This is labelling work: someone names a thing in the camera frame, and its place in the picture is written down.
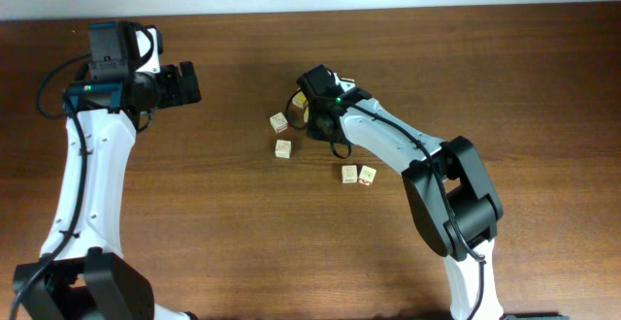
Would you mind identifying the wooden block red bordered left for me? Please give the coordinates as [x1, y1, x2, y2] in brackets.
[269, 112, 289, 134]

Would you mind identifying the wooden block number drawing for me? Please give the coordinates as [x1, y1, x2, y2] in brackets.
[342, 165, 358, 183]

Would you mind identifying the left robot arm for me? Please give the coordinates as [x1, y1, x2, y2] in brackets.
[9, 21, 201, 319]

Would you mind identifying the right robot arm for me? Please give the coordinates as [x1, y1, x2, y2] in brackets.
[297, 65, 508, 319]

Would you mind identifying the wooden block red letter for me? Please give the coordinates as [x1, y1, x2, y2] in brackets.
[358, 165, 376, 186]

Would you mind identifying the wooden block fish drawing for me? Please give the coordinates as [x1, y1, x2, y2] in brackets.
[275, 140, 292, 159]

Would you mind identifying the yellow topped block upper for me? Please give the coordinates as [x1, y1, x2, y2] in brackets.
[292, 92, 308, 110]

